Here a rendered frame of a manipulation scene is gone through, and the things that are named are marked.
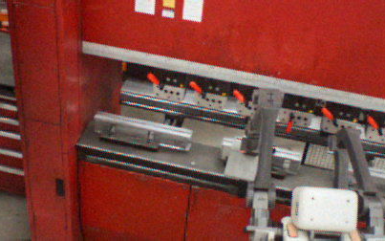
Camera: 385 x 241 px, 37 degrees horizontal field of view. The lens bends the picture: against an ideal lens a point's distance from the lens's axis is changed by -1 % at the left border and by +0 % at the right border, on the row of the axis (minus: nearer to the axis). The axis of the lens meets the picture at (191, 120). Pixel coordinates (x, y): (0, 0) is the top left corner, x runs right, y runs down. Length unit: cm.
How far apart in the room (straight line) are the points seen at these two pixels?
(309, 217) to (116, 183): 127
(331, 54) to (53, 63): 119
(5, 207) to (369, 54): 246
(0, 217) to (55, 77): 145
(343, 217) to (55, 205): 161
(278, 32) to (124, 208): 129
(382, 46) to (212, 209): 117
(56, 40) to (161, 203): 103
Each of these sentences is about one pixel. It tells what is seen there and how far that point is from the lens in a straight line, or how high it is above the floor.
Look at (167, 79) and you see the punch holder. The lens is 269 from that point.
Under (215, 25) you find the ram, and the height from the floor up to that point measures 160.
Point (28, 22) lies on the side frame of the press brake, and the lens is 255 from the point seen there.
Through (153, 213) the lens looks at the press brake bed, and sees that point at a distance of 310.
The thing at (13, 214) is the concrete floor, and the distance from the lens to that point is 385.
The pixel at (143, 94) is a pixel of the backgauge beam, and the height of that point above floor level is 98.
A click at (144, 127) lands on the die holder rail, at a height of 97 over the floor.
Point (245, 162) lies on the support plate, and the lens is 272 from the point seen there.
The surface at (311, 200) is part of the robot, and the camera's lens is 206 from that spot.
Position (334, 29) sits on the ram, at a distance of 246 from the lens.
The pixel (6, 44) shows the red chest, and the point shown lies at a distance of 359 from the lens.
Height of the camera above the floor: 273
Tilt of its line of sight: 36 degrees down
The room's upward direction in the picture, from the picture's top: 7 degrees clockwise
